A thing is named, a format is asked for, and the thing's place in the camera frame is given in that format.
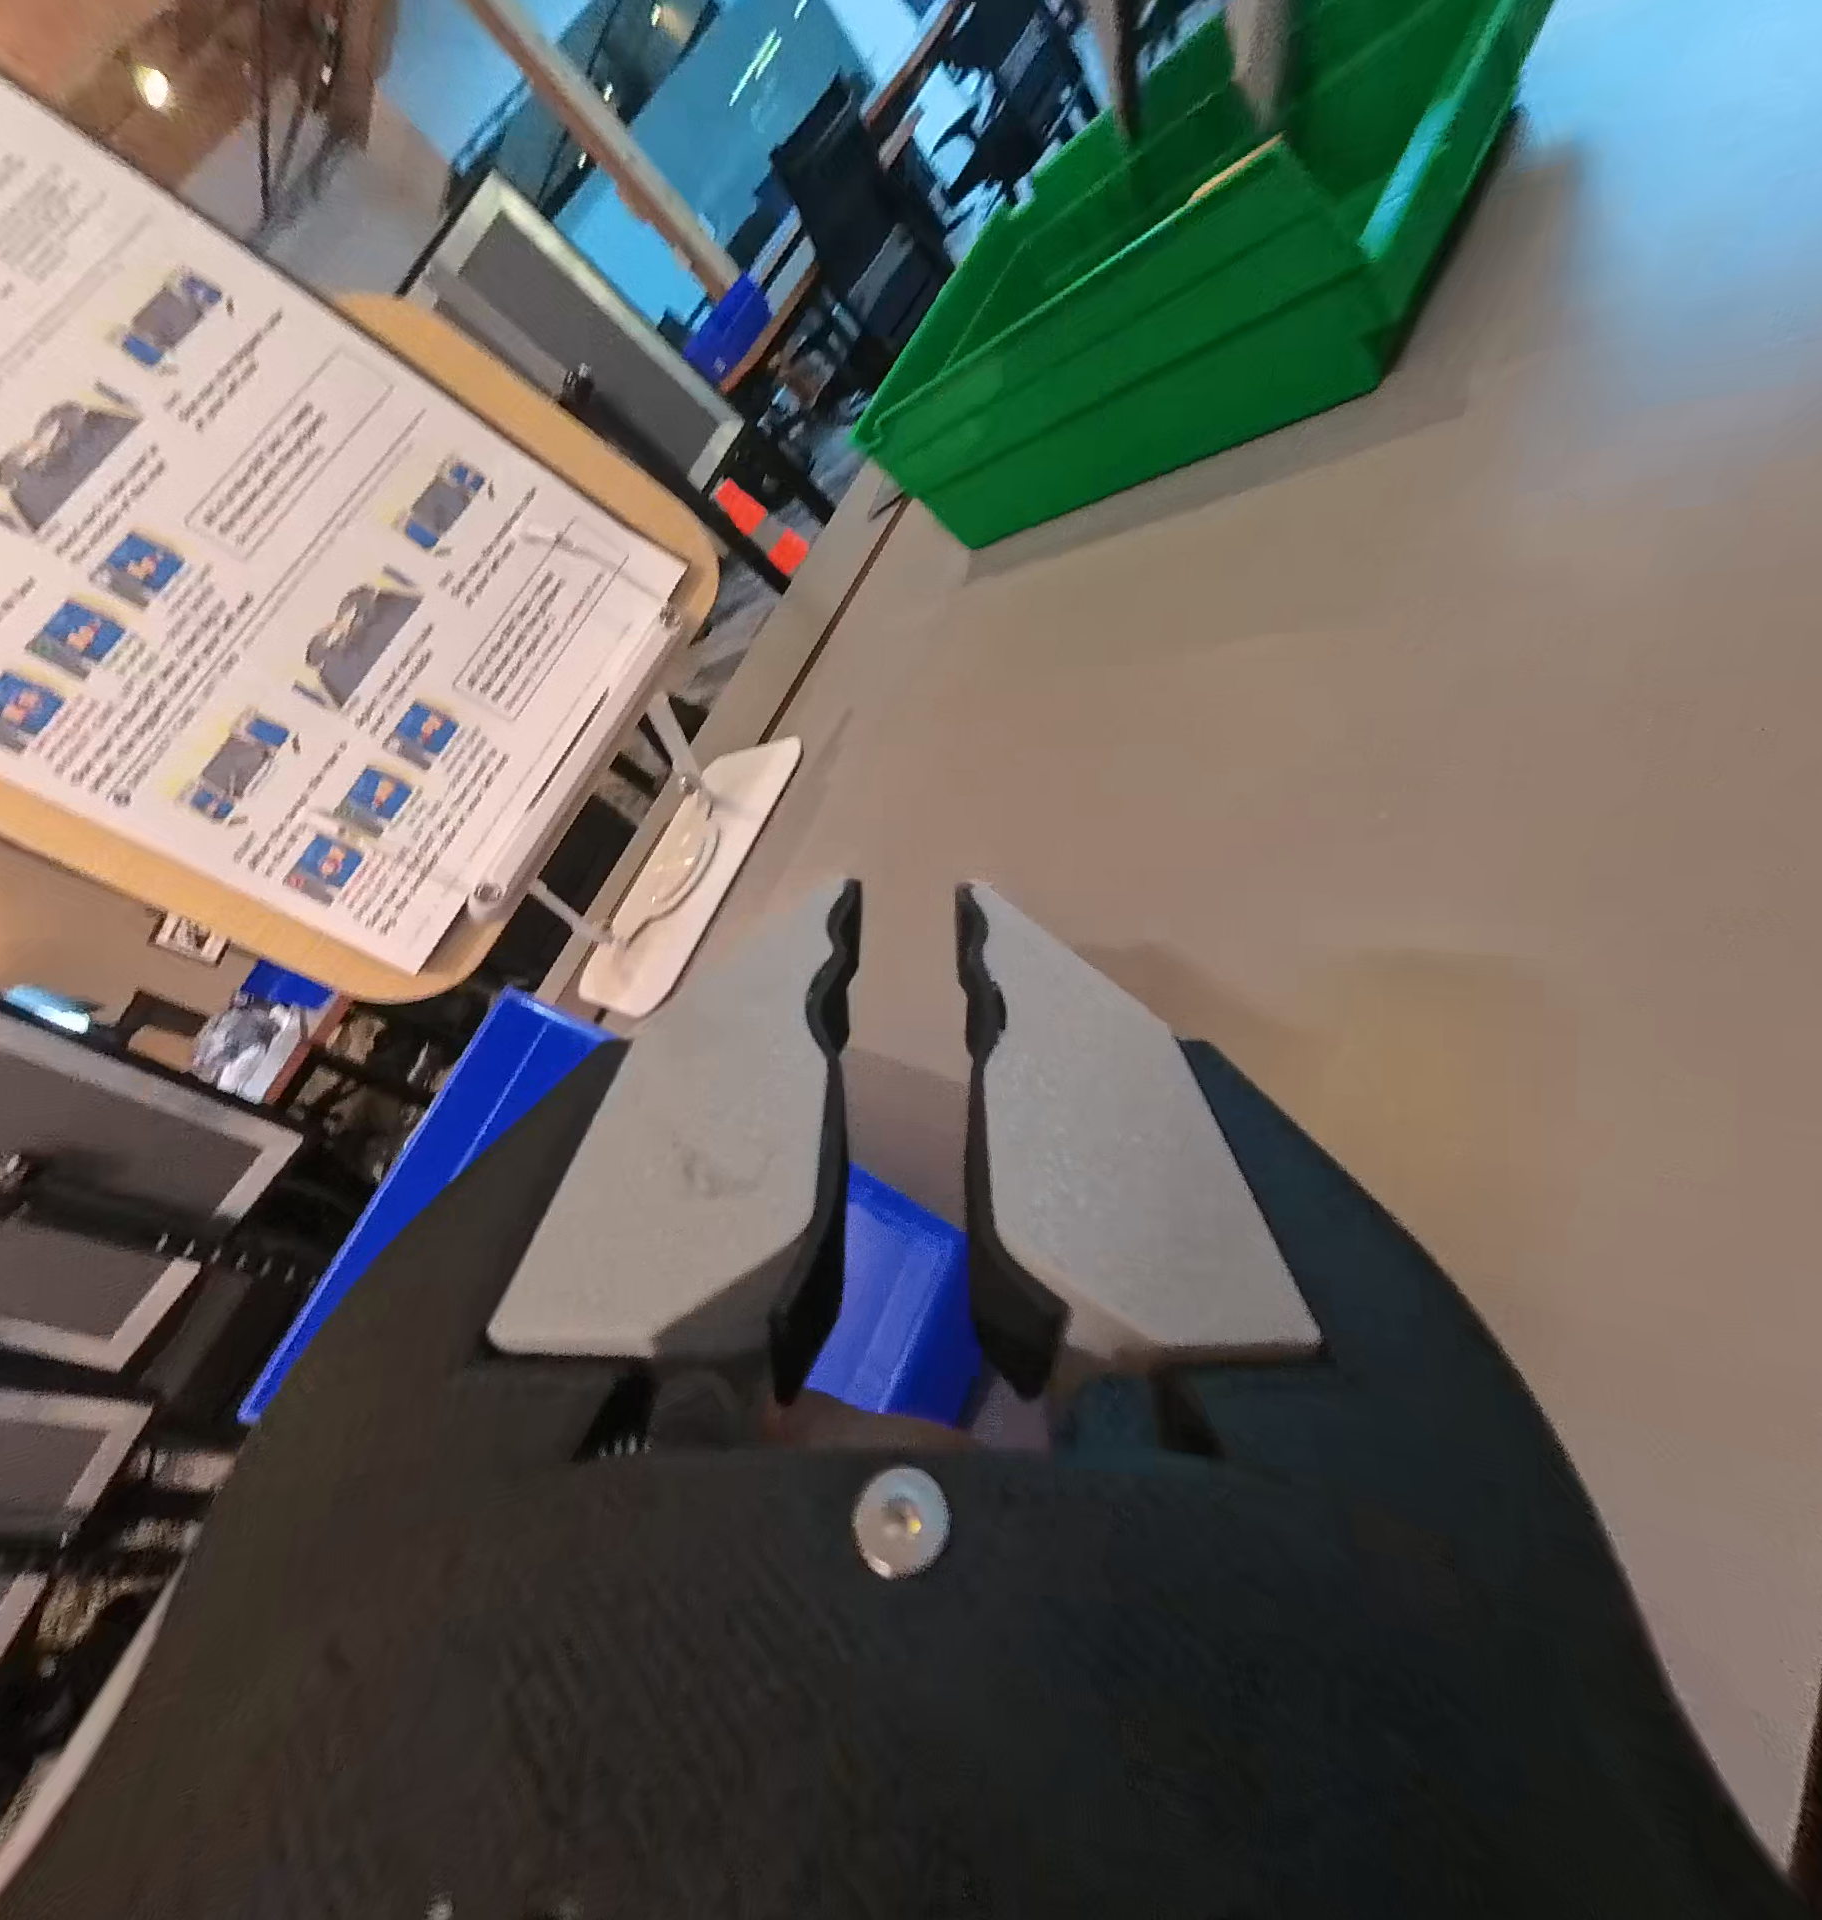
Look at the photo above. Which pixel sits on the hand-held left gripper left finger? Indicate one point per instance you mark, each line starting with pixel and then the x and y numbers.
pixel 671 1186

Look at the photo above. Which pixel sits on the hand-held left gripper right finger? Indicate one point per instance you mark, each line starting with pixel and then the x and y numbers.
pixel 1136 1186

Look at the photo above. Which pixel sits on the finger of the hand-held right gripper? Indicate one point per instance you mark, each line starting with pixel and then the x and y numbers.
pixel 1262 60
pixel 1127 60

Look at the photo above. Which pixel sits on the blue plastic bin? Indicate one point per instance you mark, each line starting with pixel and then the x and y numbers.
pixel 432 1171

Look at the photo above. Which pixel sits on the green plastic bin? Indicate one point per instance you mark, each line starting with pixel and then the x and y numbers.
pixel 1151 376

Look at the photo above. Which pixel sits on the small blue storage bin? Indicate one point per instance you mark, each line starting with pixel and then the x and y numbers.
pixel 284 981
pixel 726 327

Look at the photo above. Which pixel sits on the diagonal support beam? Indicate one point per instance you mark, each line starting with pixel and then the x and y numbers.
pixel 612 151

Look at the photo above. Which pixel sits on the orange traffic cone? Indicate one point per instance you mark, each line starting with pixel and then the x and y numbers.
pixel 762 525

